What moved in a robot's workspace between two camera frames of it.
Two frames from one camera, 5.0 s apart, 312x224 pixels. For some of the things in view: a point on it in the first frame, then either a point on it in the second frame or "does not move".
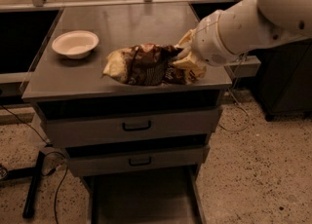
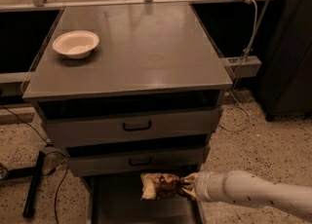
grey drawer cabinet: x=139 y=149 does not move
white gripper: x=207 y=41 to x=204 y=186
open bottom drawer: x=172 y=196 does not move
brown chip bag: x=145 y=65 to x=156 y=185
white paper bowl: x=76 y=44 does not move
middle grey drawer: x=138 y=160 does not move
